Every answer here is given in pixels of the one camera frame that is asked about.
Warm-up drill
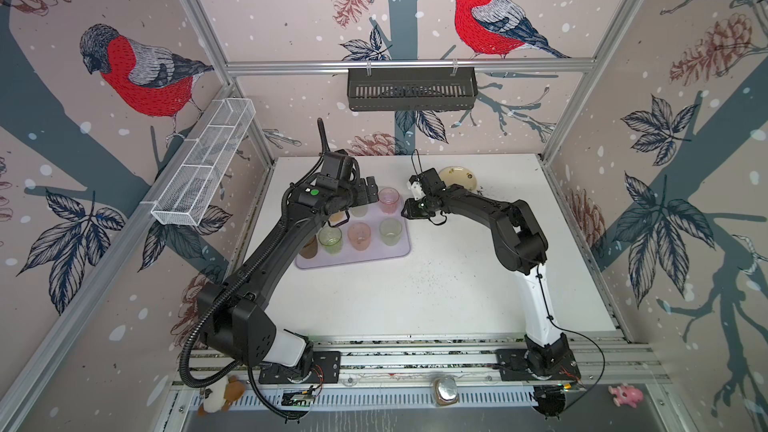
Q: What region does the pale green large glass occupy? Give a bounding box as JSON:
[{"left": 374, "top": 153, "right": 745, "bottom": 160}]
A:
[{"left": 350, "top": 205, "right": 368, "bottom": 218}]

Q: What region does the pink glass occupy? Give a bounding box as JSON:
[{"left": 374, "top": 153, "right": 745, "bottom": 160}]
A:
[
  {"left": 378, "top": 187, "right": 400, "bottom": 215},
  {"left": 347, "top": 222, "right": 372, "bottom": 251}
]

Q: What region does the bright green glass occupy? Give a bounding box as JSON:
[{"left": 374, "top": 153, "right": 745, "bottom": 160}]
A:
[{"left": 317, "top": 227, "right": 343, "bottom": 255}]

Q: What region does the amber yellow glass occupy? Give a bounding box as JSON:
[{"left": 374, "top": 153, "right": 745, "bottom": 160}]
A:
[{"left": 329, "top": 211, "right": 347, "bottom": 226}]

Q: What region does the pink glass front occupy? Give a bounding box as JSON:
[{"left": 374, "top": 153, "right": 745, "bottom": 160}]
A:
[{"left": 378, "top": 187, "right": 400, "bottom": 215}]

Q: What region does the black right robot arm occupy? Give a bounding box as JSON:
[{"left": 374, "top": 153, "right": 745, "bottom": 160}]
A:
[{"left": 401, "top": 175, "right": 570, "bottom": 379}]

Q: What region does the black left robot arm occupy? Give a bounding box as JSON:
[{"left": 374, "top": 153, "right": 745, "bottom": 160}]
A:
[{"left": 185, "top": 175, "right": 378, "bottom": 373}]

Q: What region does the lilac plastic tray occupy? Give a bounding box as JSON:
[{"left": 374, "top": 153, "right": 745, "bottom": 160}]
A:
[{"left": 294, "top": 197, "right": 411, "bottom": 269}]

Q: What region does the cream small plate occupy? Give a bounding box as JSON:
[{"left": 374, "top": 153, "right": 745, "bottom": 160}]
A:
[{"left": 438, "top": 166, "right": 478, "bottom": 192}]

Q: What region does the horizontal aluminium bar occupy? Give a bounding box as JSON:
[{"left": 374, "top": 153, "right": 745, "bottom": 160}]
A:
[{"left": 225, "top": 58, "right": 596, "bottom": 77}]

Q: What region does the silver round object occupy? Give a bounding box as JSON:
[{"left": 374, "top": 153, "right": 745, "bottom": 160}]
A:
[{"left": 432, "top": 375, "right": 460, "bottom": 407}]

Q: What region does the plush guinea pig toy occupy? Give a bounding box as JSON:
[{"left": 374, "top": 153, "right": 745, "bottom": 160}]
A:
[{"left": 197, "top": 376, "right": 246, "bottom": 416}]

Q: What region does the pink plush toy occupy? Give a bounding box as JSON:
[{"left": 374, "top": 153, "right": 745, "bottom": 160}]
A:
[{"left": 608, "top": 384, "right": 644, "bottom": 409}]

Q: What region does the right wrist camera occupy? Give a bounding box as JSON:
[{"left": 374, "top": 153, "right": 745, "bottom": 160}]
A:
[{"left": 409, "top": 168, "right": 445, "bottom": 201}]

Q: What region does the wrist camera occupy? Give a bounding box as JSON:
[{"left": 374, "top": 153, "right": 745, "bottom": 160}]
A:
[
  {"left": 409, "top": 168, "right": 445, "bottom": 201},
  {"left": 315, "top": 118, "right": 359, "bottom": 192}
]

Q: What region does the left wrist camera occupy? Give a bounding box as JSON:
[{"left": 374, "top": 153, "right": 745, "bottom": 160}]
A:
[{"left": 315, "top": 118, "right": 359, "bottom": 192}]

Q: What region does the black hanging wire basket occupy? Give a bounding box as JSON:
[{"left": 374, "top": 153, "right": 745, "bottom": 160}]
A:
[{"left": 347, "top": 67, "right": 478, "bottom": 112}]

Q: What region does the white wire mesh shelf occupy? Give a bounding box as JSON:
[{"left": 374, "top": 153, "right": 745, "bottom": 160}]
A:
[{"left": 152, "top": 98, "right": 255, "bottom": 226}]

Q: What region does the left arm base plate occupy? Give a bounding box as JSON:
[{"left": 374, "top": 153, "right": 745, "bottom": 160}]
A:
[{"left": 258, "top": 351, "right": 341, "bottom": 385}]

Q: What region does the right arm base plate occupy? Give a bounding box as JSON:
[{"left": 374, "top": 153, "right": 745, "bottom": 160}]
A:
[{"left": 494, "top": 348, "right": 581, "bottom": 382}]

